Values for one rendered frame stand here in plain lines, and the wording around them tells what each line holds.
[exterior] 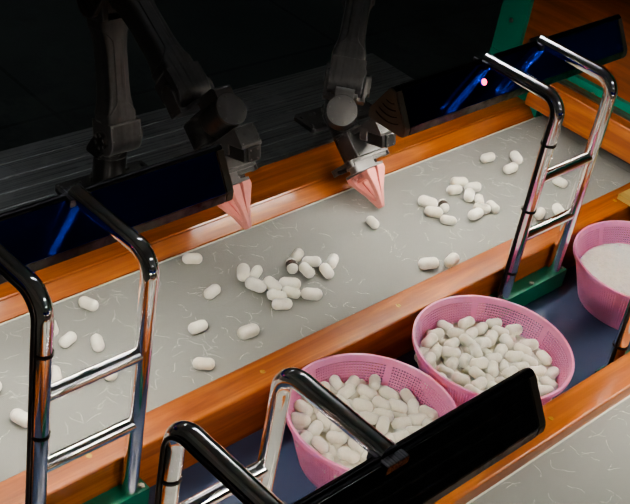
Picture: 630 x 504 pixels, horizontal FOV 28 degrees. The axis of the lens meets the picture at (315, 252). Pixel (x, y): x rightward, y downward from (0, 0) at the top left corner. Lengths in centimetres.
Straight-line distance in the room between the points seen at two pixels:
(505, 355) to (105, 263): 67
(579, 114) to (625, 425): 85
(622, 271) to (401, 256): 42
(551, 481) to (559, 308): 53
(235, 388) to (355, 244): 49
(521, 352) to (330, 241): 41
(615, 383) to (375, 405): 40
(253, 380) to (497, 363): 42
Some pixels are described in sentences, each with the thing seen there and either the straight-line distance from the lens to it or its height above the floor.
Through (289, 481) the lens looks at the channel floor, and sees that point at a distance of 187.
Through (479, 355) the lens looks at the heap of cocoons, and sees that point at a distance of 207.
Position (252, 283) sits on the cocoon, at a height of 76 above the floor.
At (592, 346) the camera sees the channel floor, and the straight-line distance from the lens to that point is 228.
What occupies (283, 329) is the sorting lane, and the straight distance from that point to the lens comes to 203.
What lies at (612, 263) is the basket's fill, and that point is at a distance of 240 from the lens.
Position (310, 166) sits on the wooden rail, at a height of 77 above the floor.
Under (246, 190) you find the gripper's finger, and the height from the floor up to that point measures 87.
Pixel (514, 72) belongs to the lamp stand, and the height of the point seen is 112.
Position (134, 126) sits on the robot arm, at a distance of 235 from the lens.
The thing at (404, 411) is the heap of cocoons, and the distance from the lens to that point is 193.
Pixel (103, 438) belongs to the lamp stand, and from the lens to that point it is 165.
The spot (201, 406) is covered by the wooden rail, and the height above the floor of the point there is 77.
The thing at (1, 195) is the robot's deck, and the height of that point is 67.
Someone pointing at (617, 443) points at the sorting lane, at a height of 74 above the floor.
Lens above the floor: 200
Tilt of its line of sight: 35 degrees down
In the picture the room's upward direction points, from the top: 11 degrees clockwise
